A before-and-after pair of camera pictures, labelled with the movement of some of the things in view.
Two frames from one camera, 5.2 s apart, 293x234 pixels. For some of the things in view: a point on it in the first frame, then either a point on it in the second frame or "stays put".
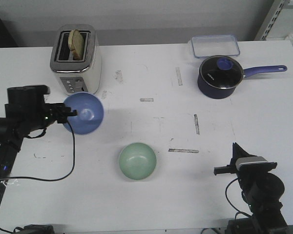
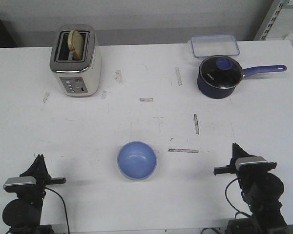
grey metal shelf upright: x=274 y=11 stays put
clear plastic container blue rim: x=205 y=46 stays put
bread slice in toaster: x=76 y=45 stays put
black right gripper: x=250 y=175 stays put
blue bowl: x=90 y=113 → x=136 y=160
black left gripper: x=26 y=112 → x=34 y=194
